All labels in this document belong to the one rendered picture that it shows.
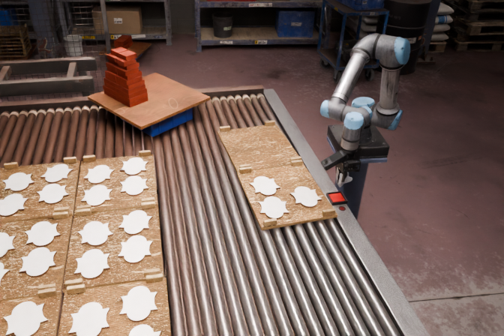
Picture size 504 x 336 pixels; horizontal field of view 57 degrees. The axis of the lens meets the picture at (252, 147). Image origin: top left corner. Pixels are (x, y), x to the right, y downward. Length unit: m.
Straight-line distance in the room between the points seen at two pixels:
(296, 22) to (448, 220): 3.73
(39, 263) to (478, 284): 2.57
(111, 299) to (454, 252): 2.46
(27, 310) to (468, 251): 2.78
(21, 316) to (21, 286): 0.15
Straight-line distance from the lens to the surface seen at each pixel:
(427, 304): 3.12
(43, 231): 2.05
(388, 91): 2.37
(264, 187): 2.15
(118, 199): 2.15
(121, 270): 1.83
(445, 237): 3.62
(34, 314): 1.76
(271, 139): 2.53
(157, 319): 1.66
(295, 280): 1.79
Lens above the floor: 2.24
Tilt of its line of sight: 32 degrees down
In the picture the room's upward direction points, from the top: 2 degrees clockwise
